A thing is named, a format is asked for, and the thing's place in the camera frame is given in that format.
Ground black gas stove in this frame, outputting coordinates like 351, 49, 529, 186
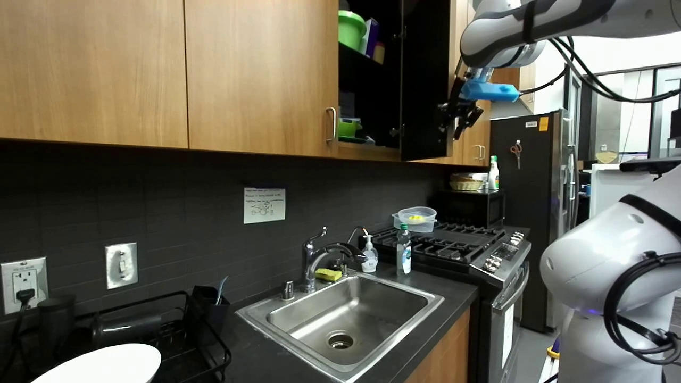
372, 190, 534, 383

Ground yellow sponge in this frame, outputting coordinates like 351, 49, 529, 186
314, 265, 346, 286

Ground stainless steel sink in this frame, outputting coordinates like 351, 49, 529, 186
234, 271, 448, 383

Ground white round plate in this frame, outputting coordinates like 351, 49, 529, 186
27, 340, 165, 383

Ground purple container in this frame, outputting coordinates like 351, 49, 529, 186
364, 18, 384, 60

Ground hanging keys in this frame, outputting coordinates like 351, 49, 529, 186
509, 136, 529, 173

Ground black dish rack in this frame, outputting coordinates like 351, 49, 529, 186
72, 288, 234, 383

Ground small green dish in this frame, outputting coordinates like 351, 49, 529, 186
337, 114, 366, 143

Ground wooden cupboard carcass with shelves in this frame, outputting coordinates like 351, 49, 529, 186
337, 0, 408, 164

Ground wooden lower cabinet door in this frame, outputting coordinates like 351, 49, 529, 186
403, 306, 475, 383

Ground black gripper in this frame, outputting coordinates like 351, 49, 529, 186
443, 74, 486, 143

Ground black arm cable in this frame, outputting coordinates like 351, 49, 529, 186
522, 0, 681, 107

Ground clear hand soap dispenser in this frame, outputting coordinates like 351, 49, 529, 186
357, 230, 382, 276

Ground metal pot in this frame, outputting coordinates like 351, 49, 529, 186
448, 170, 497, 195

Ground black cable loop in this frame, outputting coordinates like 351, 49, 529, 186
602, 248, 681, 369

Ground round sink drain strainer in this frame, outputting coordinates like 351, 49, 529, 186
325, 332, 355, 353

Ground white power outlet with plug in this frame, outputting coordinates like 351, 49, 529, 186
0, 255, 52, 318

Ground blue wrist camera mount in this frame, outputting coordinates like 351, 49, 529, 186
458, 65, 522, 107

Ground chrome kitchen faucet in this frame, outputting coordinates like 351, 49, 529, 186
300, 224, 363, 294

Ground white wall socket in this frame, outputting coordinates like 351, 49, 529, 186
105, 240, 141, 291

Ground white paper wall note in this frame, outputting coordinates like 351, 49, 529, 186
240, 186, 289, 225

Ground black utensil holder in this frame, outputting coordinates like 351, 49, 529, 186
188, 282, 233, 334

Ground green white spray bottle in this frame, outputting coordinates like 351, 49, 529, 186
487, 154, 502, 195

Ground blue utensil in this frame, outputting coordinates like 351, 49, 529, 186
216, 274, 233, 308

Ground wooden cupboard door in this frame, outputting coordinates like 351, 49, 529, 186
401, 0, 454, 162
0, 0, 189, 149
448, 0, 493, 170
183, 0, 341, 159

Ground clear plastic food container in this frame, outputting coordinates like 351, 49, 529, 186
392, 204, 441, 238

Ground black refrigerator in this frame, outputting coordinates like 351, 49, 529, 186
487, 107, 585, 334

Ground metal cupboard door handle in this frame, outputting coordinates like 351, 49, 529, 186
322, 104, 341, 145

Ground dish soap bottle green cap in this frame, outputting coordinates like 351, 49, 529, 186
393, 216, 416, 280

